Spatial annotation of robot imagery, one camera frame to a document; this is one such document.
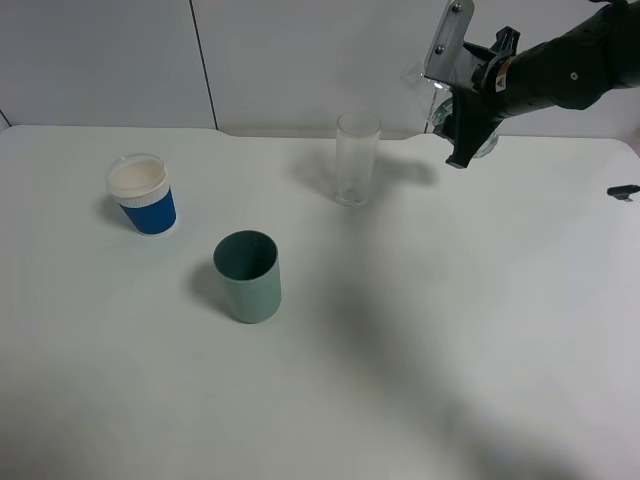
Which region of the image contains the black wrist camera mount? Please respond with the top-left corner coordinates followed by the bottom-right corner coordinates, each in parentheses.
top-left (424, 0), bottom-right (475, 89)

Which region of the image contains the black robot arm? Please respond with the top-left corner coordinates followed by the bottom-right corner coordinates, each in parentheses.
top-left (424, 1), bottom-right (639, 169)

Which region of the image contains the clear bottle green label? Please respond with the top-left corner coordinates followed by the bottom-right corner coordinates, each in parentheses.
top-left (402, 67), bottom-right (501, 159)

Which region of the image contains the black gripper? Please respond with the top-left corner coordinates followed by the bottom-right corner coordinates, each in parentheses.
top-left (433, 27), bottom-right (613, 169)

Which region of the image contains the green plastic cup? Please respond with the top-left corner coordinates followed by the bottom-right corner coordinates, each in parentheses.
top-left (213, 230), bottom-right (281, 324)

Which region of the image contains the tall clear glass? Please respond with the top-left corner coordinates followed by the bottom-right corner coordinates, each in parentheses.
top-left (335, 112), bottom-right (381, 207)

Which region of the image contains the blue white paper cup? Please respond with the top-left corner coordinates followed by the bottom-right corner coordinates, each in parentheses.
top-left (105, 153), bottom-right (177, 236)

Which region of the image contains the black cable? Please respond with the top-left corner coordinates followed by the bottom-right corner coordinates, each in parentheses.
top-left (606, 184), bottom-right (640, 204)

